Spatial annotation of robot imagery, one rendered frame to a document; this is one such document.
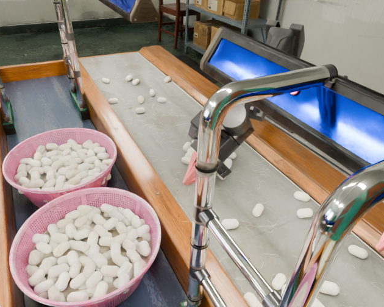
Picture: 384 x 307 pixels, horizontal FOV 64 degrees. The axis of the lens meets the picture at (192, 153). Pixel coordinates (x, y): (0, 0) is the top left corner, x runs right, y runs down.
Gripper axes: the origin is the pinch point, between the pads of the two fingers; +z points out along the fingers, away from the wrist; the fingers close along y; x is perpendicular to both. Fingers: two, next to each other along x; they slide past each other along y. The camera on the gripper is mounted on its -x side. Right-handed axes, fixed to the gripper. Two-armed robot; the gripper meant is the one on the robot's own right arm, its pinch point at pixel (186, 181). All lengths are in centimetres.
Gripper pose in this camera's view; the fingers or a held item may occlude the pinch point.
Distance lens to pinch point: 72.7
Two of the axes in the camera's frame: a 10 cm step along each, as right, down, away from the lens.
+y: 4.8, 5.3, -7.0
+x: 5.3, 4.6, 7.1
